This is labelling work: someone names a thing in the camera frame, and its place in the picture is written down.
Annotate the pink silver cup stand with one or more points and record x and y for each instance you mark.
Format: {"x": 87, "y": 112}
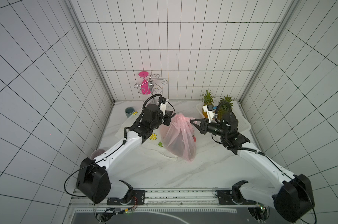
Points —
{"x": 150, "y": 84}

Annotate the pink plastic bag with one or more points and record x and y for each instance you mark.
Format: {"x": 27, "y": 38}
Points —
{"x": 179, "y": 137}

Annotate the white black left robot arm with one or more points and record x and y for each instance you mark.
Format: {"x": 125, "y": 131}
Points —
{"x": 94, "y": 175}

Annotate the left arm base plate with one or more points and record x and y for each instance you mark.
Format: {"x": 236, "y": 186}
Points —
{"x": 132, "y": 197}

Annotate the white plastic bag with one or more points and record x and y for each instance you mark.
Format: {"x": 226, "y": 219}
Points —
{"x": 153, "y": 143}

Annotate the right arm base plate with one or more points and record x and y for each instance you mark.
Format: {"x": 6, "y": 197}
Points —
{"x": 231, "y": 197}

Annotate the pale pink mug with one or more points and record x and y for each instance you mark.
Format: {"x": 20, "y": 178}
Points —
{"x": 96, "y": 153}

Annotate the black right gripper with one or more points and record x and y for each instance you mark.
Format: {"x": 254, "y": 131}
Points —
{"x": 204, "y": 126}

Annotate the orange yellow pineapple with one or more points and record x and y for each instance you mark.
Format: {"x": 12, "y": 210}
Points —
{"x": 207, "y": 97}

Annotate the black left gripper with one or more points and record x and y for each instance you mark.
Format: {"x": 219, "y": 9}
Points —
{"x": 166, "y": 116}

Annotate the yellow green pineapple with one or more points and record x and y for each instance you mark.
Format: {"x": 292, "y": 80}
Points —
{"x": 226, "y": 105}

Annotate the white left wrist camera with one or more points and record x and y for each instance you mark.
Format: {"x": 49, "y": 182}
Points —
{"x": 162, "y": 103}

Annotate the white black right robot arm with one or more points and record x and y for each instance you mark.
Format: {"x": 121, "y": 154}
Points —
{"x": 290, "y": 194}

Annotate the teal green cup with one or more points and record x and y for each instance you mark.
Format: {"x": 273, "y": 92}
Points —
{"x": 129, "y": 111}

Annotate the aluminium mounting rail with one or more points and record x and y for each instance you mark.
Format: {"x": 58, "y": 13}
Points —
{"x": 171, "y": 198}

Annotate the white plastic perforated basket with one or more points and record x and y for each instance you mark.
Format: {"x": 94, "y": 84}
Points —
{"x": 243, "y": 124}

